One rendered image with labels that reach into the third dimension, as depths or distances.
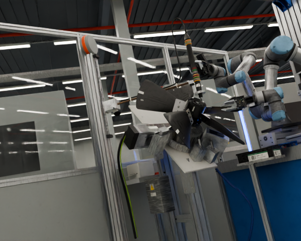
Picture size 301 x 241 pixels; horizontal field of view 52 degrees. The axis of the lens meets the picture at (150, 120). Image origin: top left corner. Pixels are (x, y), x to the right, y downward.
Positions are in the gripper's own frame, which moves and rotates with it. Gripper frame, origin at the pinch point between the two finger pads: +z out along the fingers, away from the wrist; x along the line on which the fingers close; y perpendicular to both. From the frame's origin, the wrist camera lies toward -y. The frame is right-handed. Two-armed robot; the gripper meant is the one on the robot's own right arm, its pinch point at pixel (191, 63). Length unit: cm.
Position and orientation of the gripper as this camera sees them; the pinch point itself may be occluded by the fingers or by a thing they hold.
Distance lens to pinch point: 203.5
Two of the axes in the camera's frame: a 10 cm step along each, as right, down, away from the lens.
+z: -7.0, -0.1, -7.1
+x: -6.8, 2.7, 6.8
